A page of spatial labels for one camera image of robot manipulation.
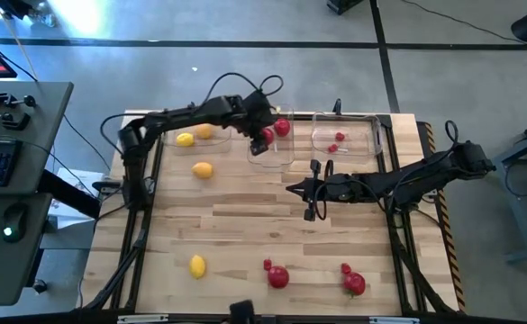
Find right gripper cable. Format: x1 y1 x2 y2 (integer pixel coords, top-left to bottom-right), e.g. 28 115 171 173
313 158 337 222

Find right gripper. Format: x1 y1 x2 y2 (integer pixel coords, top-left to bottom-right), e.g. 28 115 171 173
286 159 364 221

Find grey desk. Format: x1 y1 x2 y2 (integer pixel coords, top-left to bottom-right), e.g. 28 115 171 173
0 81 75 307

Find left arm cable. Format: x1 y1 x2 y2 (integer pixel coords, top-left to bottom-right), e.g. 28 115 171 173
99 112 145 171

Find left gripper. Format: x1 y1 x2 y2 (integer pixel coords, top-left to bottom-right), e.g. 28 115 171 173
240 91 278 157

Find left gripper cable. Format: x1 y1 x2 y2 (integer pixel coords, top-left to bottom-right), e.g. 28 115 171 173
198 71 286 112

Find black table frame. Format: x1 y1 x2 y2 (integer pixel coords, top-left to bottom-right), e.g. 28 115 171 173
82 110 460 316

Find black computer tower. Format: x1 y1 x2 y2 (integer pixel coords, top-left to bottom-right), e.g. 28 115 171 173
325 0 366 15

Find black desk clamp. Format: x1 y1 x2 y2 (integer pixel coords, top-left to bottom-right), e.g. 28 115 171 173
0 88 38 112
0 107 32 131

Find white paper sheets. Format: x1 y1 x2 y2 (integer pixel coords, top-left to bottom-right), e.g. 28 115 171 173
49 168 106 226

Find black yellow hazard strip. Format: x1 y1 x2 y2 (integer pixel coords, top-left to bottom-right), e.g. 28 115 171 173
418 120 467 312

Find blue-grey cart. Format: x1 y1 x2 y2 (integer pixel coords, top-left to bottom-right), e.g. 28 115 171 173
492 114 527 266

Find right arm cable loop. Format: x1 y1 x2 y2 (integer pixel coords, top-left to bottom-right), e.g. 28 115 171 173
444 119 461 146

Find clear plastic bin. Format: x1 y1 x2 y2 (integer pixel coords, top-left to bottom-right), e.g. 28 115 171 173
311 111 384 158
247 106 296 170
162 110 233 157

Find thin tan rod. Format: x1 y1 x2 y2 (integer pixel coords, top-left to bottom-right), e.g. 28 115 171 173
0 0 39 82

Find black computer mouse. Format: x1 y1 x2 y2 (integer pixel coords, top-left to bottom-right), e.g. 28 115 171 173
1 202 29 244

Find black desk leg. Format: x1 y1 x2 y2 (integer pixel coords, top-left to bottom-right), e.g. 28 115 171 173
37 169 104 221

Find silver metal bracket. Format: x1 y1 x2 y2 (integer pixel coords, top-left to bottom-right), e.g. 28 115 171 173
117 313 169 324
369 316 421 324

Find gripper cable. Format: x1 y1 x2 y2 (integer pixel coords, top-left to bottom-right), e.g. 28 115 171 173
313 158 337 222
198 71 286 112

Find black floor cable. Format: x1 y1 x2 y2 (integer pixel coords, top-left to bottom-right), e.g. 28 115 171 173
397 0 516 44

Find orange-yellow lemon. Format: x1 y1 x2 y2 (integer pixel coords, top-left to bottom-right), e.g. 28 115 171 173
191 161 214 180
195 122 214 140

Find black desk cable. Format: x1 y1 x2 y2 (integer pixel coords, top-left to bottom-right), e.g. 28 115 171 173
62 114 111 172

